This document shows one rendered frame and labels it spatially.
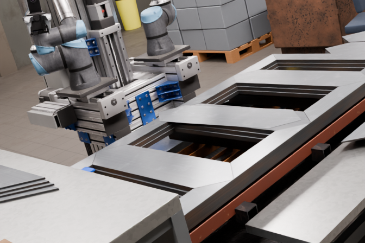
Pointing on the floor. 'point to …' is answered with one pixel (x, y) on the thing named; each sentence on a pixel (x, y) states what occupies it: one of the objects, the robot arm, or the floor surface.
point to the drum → (128, 12)
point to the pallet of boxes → (221, 15)
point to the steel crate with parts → (310, 11)
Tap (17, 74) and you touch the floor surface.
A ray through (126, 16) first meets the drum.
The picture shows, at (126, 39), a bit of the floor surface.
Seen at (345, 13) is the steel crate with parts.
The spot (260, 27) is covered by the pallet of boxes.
